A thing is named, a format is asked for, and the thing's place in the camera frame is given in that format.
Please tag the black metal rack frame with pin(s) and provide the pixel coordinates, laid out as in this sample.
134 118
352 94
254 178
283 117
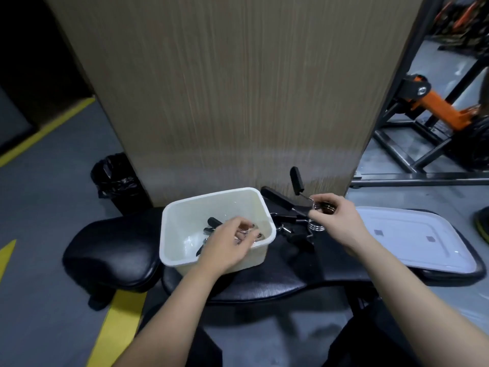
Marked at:
405 149

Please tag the orange gym equipment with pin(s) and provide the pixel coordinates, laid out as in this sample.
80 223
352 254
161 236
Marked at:
462 19

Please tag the person's black trousers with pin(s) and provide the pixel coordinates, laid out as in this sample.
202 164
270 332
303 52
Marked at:
366 340

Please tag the black trash bag bin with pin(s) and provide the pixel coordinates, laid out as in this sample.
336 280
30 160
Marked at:
116 183

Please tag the person's left hand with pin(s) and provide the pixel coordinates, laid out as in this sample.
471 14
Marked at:
223 250

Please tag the person's left fingers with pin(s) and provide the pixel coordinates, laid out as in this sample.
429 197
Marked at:
240 227

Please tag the black yellow-rimmed weight plate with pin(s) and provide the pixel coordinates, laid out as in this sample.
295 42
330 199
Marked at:
483 225

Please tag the orange and black gym machine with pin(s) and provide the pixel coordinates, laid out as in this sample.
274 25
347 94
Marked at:
439 106

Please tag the person's left forearm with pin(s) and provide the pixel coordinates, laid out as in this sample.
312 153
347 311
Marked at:
172 321

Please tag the person's right hand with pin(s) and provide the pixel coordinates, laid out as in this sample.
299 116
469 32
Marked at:
344 225

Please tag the person's right forearm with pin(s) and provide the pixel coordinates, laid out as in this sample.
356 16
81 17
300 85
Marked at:
412 298

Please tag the white plastic bin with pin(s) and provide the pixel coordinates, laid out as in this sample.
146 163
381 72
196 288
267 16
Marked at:
183 225

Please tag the small black bench pad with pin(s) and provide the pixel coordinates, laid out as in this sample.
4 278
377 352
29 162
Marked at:
110 252

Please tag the long black bench pad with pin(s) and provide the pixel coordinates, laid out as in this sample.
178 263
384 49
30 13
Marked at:
290 278

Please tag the white plastic bin lid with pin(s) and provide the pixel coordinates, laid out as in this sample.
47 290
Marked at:
412 236

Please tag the person's right thumb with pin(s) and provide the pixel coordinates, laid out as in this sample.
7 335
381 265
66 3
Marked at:
320 219

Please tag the wood-grain pillar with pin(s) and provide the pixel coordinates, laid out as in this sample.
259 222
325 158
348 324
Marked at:
229 95

